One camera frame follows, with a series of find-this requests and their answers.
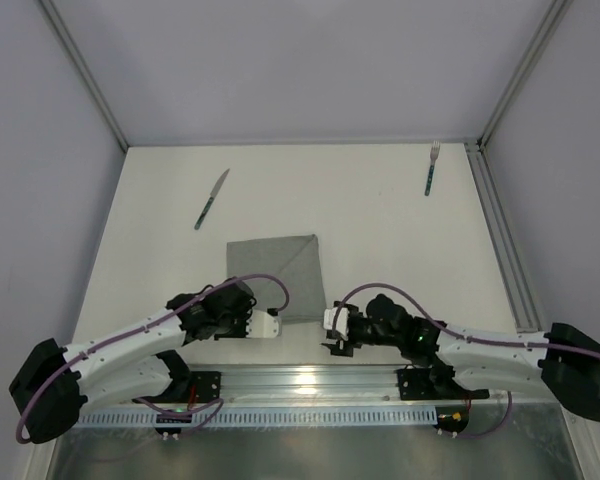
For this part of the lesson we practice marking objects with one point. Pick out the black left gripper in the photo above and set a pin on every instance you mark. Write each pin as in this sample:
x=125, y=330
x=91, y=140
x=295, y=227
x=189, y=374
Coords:
x=239, y=327

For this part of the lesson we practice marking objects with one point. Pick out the grey cloth napkin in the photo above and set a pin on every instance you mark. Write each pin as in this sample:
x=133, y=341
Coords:
x=295, y=261

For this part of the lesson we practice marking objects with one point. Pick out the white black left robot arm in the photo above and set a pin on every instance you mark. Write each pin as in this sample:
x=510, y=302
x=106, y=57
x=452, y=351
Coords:
x=58, y=384

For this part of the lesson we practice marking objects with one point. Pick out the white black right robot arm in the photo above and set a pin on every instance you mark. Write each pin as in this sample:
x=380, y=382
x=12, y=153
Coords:
x=562, y=364

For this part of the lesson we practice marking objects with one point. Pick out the left controller board with led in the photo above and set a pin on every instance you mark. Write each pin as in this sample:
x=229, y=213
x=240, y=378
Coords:
x=170, y=422

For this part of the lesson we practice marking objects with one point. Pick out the right black connector board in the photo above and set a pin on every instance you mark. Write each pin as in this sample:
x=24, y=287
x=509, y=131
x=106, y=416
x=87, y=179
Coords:
x=451, y=420

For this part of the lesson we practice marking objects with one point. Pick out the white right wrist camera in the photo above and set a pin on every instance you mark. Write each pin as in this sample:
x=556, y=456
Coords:
x=335, y=322

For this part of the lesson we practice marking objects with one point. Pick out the aluminium front rail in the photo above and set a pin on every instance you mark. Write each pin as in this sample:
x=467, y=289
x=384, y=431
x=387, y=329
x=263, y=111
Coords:
x=310, y=382

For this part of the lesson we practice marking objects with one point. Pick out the aluminium rail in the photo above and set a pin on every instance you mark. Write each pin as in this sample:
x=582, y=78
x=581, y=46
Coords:
x=516, y=284
x=310, y=382

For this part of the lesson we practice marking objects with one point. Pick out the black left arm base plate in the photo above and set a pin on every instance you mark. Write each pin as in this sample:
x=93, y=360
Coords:
x=196, y=387

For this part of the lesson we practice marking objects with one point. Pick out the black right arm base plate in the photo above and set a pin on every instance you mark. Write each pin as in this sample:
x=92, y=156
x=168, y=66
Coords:
x=428, y=384

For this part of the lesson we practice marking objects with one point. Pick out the slotted grey cable duct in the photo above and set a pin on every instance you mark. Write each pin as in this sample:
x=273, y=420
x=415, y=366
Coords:
x=270, y=417

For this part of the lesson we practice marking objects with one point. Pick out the green handled knife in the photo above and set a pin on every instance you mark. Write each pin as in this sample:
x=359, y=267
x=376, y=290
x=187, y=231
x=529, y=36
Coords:
x=212, y=197

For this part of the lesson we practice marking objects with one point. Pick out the aluminium right side rail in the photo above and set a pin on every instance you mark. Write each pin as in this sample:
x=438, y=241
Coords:
x=516, y=284

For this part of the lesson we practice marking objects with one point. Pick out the green handled fork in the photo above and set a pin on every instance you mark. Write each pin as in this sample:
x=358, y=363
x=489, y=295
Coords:
x=433, y=157

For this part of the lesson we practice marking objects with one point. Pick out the aluminium left corner post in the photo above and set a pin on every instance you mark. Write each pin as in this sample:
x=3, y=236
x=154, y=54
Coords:
x=60, y=30

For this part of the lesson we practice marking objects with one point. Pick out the aluminium corner post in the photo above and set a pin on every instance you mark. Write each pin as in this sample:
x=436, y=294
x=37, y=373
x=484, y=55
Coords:
x=60, y=30
x=532, y=54

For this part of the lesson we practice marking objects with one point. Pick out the aluminium right corner post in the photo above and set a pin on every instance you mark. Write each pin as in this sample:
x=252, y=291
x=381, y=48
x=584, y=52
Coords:
x=532, y=54

